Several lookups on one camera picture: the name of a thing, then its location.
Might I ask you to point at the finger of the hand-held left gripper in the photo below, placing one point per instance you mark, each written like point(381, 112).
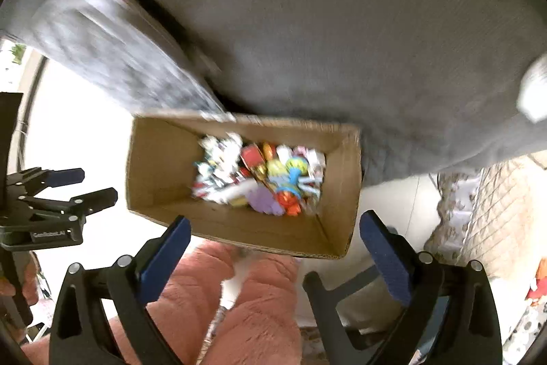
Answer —
point(92, 200)
point(64, 176)

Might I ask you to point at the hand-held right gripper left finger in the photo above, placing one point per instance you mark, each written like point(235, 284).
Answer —
point(164, 258)

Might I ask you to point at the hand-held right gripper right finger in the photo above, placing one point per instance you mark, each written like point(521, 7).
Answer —
point(386, 258)

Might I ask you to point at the cardboard box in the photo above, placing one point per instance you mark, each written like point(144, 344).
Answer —
point(166, 177)

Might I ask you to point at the person's left hand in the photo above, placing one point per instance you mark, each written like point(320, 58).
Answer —
point(29, 279)

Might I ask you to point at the pink fluffy pants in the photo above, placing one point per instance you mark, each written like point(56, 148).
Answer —
point(256, 313)

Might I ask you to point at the beige grid-patterned mat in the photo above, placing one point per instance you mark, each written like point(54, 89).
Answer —
point(491, 211)

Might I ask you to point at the heap of small colourful toys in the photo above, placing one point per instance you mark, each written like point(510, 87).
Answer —
point(260, 172)

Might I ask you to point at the grey patterned cushion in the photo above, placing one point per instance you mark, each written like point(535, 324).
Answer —
point(119, 57)

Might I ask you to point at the floral printed cloth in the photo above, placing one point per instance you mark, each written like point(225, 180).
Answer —
point(527, 326)

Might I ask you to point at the white rounded object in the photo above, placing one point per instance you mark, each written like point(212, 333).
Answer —
point(534, 89)

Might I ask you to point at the grey sofa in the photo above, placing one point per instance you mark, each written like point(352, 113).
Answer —
point(342, 27)

